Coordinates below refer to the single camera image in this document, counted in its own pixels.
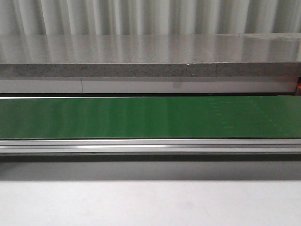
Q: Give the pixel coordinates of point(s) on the green conveyor belt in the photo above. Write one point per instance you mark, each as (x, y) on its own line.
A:
(151, 117)

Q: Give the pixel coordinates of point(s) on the grey speckled stone countertop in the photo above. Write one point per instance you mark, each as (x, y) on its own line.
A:
(151, 56)

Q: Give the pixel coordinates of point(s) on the white pleated curtain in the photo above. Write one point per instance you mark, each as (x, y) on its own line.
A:
(105, 17)

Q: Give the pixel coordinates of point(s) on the aluminium conveyor side rail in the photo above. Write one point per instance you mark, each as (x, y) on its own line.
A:
(170, 149)

